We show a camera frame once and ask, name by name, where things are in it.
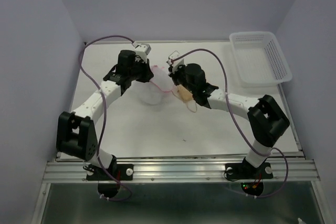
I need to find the beige bra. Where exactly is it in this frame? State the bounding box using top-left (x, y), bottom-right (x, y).
top-left (172, 85), bottom-right (197, 113)

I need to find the white mesh laundry bag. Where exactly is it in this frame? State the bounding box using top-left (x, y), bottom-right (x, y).
top-left (135, 65), bottom-right (174, 105)

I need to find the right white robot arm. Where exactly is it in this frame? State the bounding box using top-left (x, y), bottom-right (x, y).
top-left (169, 63), bottom-right (290, 177)

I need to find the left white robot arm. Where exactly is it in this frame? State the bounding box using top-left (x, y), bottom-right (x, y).
top-left (56, 44), bottom-right (154, 179)

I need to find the white plastic basket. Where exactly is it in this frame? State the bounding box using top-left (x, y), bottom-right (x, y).
top-left (229, 31), bottom-right (292, 87)

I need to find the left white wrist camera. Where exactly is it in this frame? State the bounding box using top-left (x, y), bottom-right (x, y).
top-left (132, 42), bottom-right (151, 61)

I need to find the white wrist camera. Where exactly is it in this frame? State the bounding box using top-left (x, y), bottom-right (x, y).
top-left (132, 42), bottom-right (151, 61)
top-left (166, 51), bottom-right (184, 73)

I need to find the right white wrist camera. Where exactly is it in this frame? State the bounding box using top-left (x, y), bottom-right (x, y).
top-left (166, 51), bottom-right (184, 73)

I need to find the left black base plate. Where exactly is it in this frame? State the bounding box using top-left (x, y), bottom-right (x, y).
top-left (83, 164), bottom-right (134, 202)

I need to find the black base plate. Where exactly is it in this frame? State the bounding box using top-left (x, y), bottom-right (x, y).
top-left (224, 155), bottom-right (274, 198)
top-left (83, 164), bottom-right (134, 202)

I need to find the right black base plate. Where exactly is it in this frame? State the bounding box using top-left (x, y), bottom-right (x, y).
top-left (224, 155), bottom-right (274, 198)

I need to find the aluminium rail frame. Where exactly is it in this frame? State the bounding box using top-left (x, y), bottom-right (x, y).
top-left (31, 40), bottom-right (329, 224)

